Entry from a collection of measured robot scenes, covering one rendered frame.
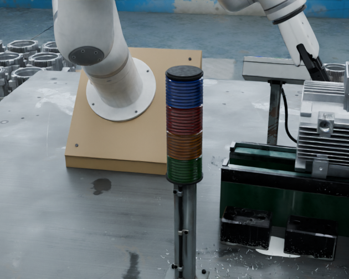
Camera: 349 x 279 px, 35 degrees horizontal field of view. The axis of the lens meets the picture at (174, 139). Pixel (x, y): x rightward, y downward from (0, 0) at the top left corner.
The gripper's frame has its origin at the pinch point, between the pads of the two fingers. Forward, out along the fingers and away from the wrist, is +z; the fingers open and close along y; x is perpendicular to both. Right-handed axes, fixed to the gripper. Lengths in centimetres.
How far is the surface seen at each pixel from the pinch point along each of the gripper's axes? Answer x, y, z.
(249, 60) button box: -16.8, -17.7, -6.4
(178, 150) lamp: -18.1, 38.9, -9.6
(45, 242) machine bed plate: -60, 32, 0
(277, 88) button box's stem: -13.8, -18.0, 3.3
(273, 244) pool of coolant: -19.9, 19.9, 23.1
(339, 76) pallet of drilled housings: -31, -238, 73
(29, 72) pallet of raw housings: -163, -140, -28
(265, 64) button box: -13.6, -17.4, -3.9
